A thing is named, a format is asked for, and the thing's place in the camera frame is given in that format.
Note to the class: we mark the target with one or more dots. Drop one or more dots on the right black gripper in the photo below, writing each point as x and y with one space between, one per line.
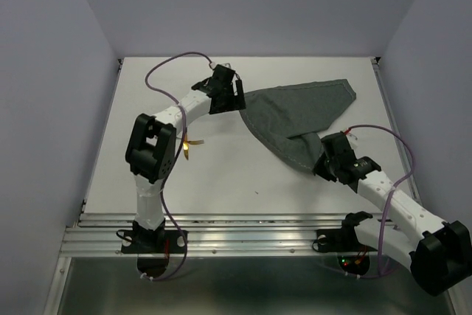
319 170

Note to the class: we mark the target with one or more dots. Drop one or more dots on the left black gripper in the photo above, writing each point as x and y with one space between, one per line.
236 103

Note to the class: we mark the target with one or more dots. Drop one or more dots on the grey cloth napkin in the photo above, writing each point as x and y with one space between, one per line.
287 120

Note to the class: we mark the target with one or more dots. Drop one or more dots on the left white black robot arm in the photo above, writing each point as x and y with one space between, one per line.
152 148

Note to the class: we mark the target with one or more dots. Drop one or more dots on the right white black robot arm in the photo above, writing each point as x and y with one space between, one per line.
437 253

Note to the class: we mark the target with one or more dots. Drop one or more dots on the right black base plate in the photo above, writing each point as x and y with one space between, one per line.
337 240

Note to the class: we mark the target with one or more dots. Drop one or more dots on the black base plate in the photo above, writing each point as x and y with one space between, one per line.
167 242
337 240

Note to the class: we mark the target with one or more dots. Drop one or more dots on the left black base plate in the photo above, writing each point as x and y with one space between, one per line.
167 242

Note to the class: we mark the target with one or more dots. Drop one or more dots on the aluminium frame rail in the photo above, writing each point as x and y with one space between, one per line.
210 235

